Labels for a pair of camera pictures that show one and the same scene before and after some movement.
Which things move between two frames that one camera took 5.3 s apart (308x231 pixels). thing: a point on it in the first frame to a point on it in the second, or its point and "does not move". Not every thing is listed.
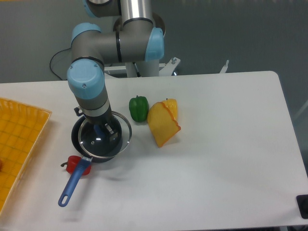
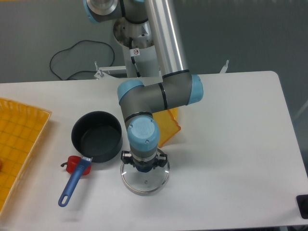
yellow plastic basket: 21,125 does not move
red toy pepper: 71,163 does not move
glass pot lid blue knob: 95,140 to 145,183
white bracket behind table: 224,68 does not move
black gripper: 106,119 to 160,160
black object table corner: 302,200 does not move
